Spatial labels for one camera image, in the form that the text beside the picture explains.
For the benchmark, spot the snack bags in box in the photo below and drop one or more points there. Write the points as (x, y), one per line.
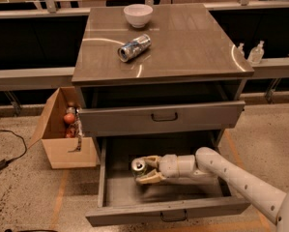
(74, 130)

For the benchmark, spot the grey drawer cabinet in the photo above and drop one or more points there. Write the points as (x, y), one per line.
(190, 60)

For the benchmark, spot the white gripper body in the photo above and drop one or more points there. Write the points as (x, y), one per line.
(168, 167)

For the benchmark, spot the orange fruit in box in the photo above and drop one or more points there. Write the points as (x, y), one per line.
(69, 118)

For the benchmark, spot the upper grey drawer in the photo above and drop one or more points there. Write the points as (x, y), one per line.
(161, 119)

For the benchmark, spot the white bowl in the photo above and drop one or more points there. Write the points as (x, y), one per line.
(138, 15)

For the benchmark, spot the small clear pump bottle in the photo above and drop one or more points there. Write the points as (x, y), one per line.
(241, 48)

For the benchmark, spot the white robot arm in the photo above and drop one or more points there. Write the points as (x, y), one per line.
(272, 202)

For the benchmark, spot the clear sanitizer bottle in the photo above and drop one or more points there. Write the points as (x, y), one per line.
(256, 54)

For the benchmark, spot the cardboard box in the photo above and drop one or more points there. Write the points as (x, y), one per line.
(63, 152)

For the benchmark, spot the open middle grey drawer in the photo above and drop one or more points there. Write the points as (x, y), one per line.
(122, 201)

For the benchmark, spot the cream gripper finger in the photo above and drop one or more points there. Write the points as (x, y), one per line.
(152, 161)
(152, 177)

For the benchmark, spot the blue silver can lying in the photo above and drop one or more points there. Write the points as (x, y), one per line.
(135, 47)

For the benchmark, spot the green soda can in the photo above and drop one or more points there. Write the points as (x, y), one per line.
(139, 167)

